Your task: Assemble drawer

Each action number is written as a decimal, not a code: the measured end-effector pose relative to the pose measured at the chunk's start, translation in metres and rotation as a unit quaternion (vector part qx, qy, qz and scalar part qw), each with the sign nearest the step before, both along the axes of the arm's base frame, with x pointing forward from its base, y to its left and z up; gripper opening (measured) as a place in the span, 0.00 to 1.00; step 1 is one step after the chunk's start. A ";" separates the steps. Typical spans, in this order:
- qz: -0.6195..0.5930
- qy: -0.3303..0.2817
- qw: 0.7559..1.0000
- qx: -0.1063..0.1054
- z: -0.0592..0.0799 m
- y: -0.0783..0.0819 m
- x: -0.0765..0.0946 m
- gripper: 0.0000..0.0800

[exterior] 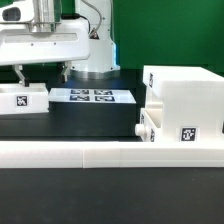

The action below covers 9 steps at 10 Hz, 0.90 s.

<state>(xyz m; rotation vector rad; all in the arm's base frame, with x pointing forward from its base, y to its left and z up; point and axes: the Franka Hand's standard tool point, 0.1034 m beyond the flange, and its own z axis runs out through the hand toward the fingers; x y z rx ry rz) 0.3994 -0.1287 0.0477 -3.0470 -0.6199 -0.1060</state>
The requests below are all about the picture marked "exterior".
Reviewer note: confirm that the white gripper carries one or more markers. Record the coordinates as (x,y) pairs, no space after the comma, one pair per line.
(69,42)

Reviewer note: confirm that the white front drawer with knob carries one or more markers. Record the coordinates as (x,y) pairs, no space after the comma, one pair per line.
(149,128)

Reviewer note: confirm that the white drawer housing box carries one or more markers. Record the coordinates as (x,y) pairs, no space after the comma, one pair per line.
(191,100)

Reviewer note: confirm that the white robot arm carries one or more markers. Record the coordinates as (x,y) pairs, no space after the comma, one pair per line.
(36,31)

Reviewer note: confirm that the white L-shaped fence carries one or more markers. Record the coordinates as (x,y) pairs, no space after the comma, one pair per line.
(56,154)

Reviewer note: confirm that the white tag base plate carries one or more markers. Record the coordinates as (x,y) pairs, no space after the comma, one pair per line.
(91,96)

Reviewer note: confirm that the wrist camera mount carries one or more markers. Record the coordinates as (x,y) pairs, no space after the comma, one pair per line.
(20,11)

